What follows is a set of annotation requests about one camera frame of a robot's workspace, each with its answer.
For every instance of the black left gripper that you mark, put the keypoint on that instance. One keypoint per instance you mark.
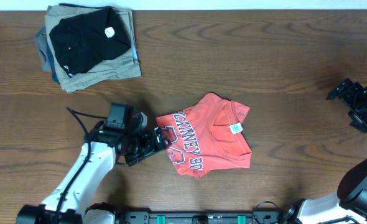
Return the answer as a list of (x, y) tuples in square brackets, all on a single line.
[(150, 147)]

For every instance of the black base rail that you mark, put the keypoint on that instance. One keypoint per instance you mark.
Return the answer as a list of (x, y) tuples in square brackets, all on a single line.
[(199, 218)]

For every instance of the grey folded garment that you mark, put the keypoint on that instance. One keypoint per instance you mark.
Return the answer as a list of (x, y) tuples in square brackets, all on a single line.
[(41, 44)]

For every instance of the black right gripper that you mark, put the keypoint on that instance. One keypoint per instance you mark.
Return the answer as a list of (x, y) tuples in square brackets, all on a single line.
[(363, 123)]

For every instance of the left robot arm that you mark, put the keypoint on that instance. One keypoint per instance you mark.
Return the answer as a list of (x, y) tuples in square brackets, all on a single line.
[(71, 200)]

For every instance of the khaki folded garment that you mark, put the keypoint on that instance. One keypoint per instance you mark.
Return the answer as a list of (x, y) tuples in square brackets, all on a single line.
[(125, 66)]

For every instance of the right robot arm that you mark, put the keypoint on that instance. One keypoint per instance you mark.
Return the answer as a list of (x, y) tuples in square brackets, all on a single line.
[(349, 203)]

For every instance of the red printed t-shirt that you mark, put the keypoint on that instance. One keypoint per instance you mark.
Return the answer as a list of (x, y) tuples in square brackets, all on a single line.
[(207, 136)]

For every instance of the black folded shirt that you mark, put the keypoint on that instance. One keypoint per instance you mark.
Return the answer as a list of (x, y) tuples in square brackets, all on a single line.
[(83, 41)]

